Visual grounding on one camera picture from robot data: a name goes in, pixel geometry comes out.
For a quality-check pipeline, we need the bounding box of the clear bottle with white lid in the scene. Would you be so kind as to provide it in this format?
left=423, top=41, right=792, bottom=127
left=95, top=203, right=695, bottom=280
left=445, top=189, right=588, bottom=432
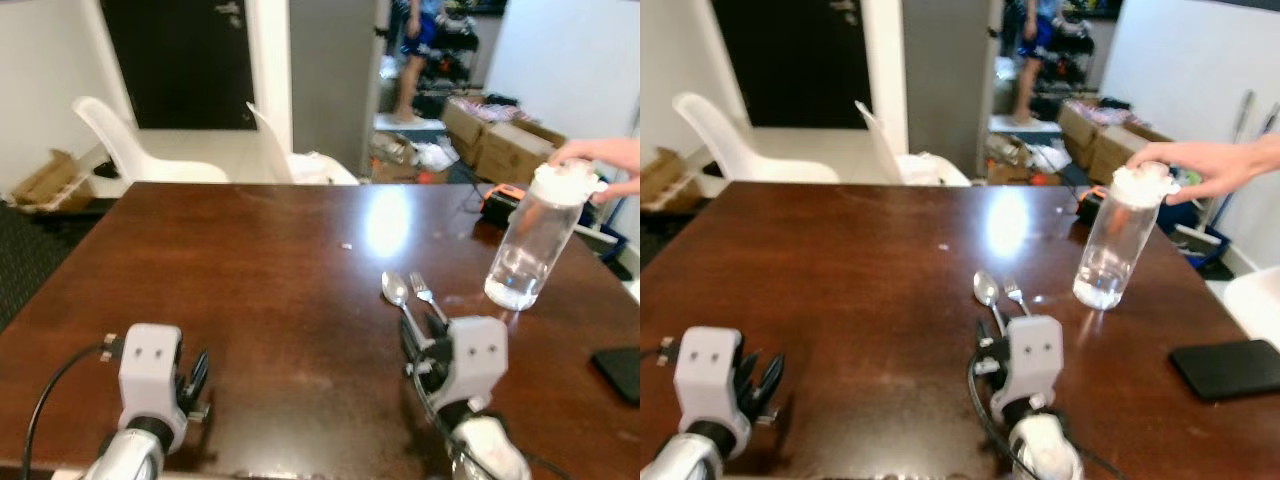
left=484, top=160, right=609, bottom=312
left=1073, top=162, right=1182, bottom=311

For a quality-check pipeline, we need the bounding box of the person's bare hand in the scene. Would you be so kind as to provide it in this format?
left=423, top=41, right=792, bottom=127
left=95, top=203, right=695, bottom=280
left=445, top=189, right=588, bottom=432
left=548, top=137, right=641, bottom=204
left=1127, top=138, right=1249, bottom=206

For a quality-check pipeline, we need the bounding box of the silver metal fork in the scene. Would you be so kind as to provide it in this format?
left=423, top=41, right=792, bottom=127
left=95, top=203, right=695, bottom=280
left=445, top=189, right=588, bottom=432
left=409, top=272, right=451, bottom=331
left=1002, top=276, right=1034, bottom=323

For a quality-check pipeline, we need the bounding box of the silver metal spoon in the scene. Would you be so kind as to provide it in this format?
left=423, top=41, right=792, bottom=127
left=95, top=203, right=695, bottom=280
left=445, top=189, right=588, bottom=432
left=381, top=271, right=423, bottom=343
left=973, top=270, right=1007, bottom=337

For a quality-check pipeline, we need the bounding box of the dark brown wooden table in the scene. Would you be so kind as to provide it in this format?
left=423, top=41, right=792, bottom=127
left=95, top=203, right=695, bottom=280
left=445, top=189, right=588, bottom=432
left=0, top=182, right=641, bottom=480
left=640, top=182, right=1280, bottom=480

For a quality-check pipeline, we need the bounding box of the orange and black device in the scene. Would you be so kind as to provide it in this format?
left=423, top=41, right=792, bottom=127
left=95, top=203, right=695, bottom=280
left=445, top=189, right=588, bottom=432
left=1077, top=185, right=1112, bottom=224
left=480, top=183, right=526, bottom=227

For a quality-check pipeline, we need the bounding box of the white plastic chair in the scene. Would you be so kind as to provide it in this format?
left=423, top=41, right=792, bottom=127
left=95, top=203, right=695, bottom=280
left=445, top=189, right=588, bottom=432
left=1222, top=265, right=1280, bottom=349
left=673, top=92, right=841, bottom=185
left=855, top=100, right=972, bottom=188
left=247, top=101, right=359, bottom=187
left=72, top=96, right=231, bottom=186

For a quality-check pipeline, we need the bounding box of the large brown cardboard box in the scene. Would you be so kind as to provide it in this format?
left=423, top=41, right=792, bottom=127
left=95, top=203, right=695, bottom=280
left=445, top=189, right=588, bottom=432
left=473, top=120, right=568, bottom=185
left=1090, top=122, right=1173, bottom=185

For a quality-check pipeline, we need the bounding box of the blue mop bucket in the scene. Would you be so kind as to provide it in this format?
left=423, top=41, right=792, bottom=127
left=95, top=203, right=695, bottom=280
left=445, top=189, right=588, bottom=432
left=1160, top=200, right=1234, bottom=269
left=575, top=222, right=632, bottom=267

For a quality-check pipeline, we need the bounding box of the open cardboard box with clothes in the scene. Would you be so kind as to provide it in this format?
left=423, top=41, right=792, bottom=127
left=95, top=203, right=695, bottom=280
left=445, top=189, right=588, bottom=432
left=1058, top=98, right=1107, bottom=151
left=442, top=94, right=493, bottom=151

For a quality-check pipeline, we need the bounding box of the small open cardboard box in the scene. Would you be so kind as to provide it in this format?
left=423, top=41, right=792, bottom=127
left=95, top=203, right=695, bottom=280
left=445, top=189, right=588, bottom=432
left=640, top=147, right=703, bottom=213
left=8, top=149, right=103, bottom=214

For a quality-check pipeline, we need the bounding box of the black storage rack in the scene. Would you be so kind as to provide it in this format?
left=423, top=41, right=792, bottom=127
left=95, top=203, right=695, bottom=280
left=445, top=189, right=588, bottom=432
left=435, top=10, right=483, bottom=87
left=1055, top=10, right=1097, bottom=87

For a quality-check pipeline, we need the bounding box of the person in blue shorts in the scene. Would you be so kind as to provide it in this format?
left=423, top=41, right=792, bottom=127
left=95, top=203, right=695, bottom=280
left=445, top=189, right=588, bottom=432
left=393, top=0, right=448, bottom=124
left=1010, top=0, right=1063, bottom=124

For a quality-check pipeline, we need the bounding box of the black door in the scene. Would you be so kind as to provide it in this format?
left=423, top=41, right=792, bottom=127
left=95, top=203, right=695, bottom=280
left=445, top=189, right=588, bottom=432
left=100, top=0, right=259, bottom=131

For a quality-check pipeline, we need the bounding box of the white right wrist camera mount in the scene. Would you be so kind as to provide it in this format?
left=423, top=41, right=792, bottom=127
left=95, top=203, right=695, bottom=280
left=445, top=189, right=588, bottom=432
left=1000, top=314, right=1065, bottom=403
left=435, top=316, right=510, bottom=411

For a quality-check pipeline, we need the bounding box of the grey mop handle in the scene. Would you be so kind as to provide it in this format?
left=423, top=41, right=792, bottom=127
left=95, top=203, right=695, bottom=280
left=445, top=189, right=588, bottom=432
left=1205, top=90, right=1257, bottom=233

